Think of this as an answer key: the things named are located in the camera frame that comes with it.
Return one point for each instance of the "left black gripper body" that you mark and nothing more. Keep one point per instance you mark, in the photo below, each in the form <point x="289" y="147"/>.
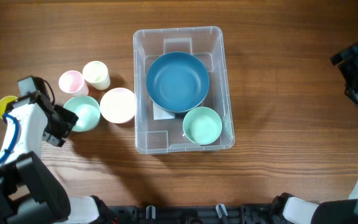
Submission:
<point x="61" y="121"/>

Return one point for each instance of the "mint green bowl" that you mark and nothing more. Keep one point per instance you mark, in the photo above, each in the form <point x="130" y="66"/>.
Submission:
<point x="202" y="125"/>
<point x="87" y="110"/>

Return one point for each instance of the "cream plastic cup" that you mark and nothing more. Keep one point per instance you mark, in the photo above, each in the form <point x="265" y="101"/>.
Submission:
<point x="96" y="73"/>

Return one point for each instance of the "pink plastic bowl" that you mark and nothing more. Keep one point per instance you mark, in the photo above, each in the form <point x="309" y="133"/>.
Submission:
<point x="118" y="105"/>

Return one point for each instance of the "yellow plastic cup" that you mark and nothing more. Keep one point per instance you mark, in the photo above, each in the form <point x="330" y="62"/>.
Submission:
<point x="3" y="103"/>

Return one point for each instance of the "dark blue plate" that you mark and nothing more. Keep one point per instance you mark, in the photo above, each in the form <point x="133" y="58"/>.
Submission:
<point x="177" y="82"/>

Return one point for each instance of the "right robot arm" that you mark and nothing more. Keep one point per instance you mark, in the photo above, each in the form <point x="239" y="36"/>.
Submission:
<point x="291" y="209"/>

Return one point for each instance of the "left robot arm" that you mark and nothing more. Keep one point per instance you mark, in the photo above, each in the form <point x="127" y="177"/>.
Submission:
<point x="29" y="192"/>

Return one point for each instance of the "clear plastic storage container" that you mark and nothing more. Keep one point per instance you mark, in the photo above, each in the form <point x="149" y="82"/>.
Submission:
<point x="166" y="135"/>

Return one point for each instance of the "pink plastic cup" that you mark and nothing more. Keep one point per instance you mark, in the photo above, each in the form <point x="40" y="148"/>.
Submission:
<point x="72" y="82"/>

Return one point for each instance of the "white paper label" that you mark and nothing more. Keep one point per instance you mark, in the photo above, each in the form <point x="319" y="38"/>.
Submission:
<point x="160" y="114"/>

